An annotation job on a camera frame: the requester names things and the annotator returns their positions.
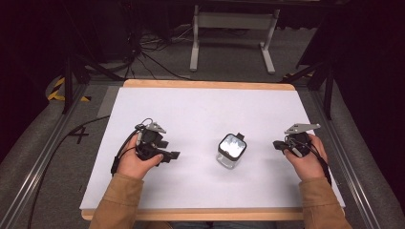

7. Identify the tangle of floor cables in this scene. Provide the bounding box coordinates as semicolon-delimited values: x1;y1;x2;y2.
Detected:
123;23;193;81

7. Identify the white metal stand frame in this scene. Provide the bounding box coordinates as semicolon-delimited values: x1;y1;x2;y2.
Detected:
189;4;282;76

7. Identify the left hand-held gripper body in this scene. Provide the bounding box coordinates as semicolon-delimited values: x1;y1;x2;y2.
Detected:
136;121;170;160

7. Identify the yellow black hazard tape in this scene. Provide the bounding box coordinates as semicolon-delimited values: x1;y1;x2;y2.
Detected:
47;76;93;103

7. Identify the aluminium floor rail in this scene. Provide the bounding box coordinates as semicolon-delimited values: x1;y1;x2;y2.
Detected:
309;89;384;229
0;83;90;229

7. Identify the white table mat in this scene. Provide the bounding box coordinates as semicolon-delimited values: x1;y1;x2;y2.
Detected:
78;87;347;211

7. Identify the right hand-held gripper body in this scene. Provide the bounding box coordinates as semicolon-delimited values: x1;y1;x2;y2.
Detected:
283;122;322;158

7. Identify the small grey gripper cable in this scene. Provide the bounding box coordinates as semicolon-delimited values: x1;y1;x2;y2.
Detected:
139;117;155;129

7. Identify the person's left hand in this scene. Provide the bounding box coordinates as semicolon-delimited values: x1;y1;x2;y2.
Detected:
116;135;165;181

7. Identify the small clear glass jar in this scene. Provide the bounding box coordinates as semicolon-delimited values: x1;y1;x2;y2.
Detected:
216;132;248;171

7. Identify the person's right hand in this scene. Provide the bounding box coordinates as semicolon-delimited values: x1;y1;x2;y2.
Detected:
283;133;330;183

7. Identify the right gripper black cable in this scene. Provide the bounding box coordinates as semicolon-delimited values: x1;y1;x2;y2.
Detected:
286;135;333;187

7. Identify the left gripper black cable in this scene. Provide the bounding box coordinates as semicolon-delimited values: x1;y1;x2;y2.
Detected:
110;126;142;177

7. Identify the black tripod stand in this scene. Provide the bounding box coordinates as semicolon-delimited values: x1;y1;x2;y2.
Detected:
279;59;336;121
61;52;126;115

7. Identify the wooden table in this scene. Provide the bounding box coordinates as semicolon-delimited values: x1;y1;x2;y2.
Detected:
78;78;347;222

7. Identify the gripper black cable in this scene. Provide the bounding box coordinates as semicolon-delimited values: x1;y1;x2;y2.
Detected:
286;135;333;187
110;126;142;177

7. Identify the black floor cable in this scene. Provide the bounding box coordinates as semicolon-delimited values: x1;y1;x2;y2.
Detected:
27;115;111;229

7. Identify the black tape floor mark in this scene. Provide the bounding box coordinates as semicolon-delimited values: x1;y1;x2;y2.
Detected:
67;125;90;145

